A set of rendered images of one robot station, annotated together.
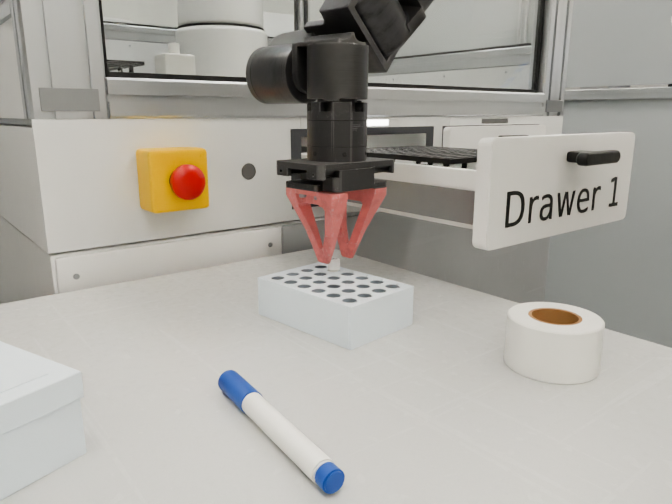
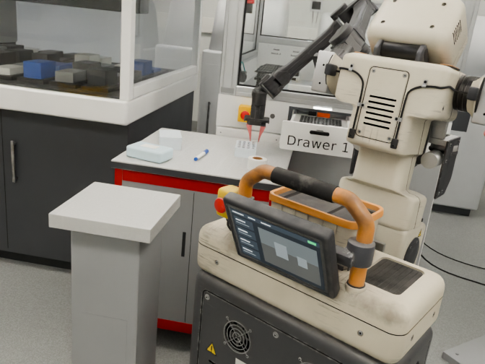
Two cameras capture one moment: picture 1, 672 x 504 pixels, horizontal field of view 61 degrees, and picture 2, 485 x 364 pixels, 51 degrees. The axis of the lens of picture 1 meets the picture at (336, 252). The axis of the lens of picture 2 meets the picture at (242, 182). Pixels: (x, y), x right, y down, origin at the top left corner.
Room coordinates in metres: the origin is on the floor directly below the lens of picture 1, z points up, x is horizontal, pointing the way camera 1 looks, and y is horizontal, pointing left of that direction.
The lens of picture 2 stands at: (-0.89, -1.45, 1.31)
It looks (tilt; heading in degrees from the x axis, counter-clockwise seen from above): 18 degrees down; 46
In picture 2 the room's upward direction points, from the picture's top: 6 degrees clockwise
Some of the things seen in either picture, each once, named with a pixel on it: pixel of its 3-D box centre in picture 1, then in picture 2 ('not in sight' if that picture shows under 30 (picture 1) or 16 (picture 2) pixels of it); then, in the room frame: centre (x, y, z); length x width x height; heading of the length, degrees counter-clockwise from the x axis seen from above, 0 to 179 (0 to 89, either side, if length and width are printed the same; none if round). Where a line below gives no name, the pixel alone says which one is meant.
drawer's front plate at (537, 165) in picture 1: (562, 184); (318, 139); (0.64, -0.26, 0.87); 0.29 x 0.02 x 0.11; 128
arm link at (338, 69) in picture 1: (332, 73); (259, 97); (0.56, 0.00, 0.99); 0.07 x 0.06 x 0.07; 49
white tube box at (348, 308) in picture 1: (333, 300); (245, 149); (0.51, 0.00, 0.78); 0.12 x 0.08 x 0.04; 45
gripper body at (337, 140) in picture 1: (336, 140); (257, 113); (0.55, 0.00, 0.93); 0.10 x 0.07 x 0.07; 135
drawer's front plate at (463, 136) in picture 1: (496, 155); not in sight; (1.09, -0.30, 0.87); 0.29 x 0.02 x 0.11; 128
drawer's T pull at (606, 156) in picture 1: (588, 157); (319, 132); (0.62, -0.27, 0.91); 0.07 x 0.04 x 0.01; 128
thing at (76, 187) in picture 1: (241, 148); (330, 106); (1.30, 0.21, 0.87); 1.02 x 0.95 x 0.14; 128
